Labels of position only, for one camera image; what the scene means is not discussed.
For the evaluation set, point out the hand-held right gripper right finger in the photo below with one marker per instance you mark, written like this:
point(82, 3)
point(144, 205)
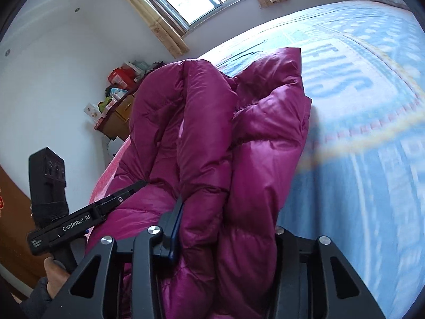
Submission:
point(289, 242)

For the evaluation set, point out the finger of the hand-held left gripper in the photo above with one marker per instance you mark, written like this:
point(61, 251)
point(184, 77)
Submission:
point(121, 197)

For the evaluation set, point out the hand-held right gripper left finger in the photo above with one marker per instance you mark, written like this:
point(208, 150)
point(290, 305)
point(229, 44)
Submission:
point(176, 236)

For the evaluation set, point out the magenta down jacket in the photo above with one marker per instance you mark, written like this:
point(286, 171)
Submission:
point(206, 146)

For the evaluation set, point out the person's left forearm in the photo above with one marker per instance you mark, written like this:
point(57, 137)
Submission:
point(35, 300)

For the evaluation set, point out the person's left hand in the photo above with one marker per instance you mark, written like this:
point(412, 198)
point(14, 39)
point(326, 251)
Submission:
point(56, 275)

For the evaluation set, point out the brown wooden door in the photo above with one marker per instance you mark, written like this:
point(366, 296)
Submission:
point(15, 232)

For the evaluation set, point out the wooden cabinet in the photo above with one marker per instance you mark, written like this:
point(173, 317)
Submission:
point(116, 123)

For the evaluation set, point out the green packet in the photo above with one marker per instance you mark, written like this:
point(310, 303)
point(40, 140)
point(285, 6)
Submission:
point(108, 103)

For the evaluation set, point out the blue white packet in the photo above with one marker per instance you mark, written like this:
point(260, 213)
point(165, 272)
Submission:
point(118, 93)

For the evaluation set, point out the red box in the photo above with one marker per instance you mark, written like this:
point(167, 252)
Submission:
point(120, 77)

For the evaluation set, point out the blue printed blanket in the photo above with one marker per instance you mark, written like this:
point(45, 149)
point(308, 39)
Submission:
point(358, 123)

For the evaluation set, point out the long beige curtain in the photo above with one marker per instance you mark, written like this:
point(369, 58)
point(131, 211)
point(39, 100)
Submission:
point(156, 20)

